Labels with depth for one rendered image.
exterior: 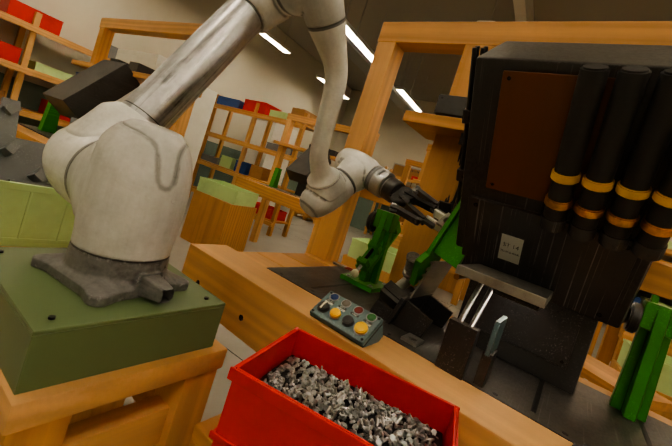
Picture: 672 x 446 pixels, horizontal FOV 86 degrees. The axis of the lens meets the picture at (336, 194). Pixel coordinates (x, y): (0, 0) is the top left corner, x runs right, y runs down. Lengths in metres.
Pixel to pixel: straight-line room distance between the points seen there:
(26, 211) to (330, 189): 0.81
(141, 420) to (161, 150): 0.44
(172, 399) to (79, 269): 0.28
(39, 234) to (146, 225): 0.66
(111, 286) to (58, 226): 0.64
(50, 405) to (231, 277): 0.54
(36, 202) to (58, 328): 0.70
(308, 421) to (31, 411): 0.33
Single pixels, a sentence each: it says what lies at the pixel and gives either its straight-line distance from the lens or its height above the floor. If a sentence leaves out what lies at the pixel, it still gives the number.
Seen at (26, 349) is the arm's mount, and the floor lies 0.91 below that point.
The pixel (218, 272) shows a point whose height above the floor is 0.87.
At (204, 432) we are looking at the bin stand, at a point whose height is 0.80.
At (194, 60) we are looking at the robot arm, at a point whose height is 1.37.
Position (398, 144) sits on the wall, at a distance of 12.12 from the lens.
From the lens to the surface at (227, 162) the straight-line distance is 7.33.
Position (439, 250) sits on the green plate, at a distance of 0.97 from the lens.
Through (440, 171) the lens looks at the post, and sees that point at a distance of 1.39.
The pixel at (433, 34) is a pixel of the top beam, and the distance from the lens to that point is 1.61.
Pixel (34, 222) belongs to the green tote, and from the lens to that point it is 1.27.
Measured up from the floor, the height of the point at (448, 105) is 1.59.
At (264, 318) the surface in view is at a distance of 0.96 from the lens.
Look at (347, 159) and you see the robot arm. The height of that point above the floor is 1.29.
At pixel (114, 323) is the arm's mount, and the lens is 0.62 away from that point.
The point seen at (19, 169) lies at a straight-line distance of 1.49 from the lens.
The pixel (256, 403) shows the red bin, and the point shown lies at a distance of 0.58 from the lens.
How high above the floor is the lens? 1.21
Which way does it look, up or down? 2 degrees down
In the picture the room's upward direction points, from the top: 18 degrees clockwise
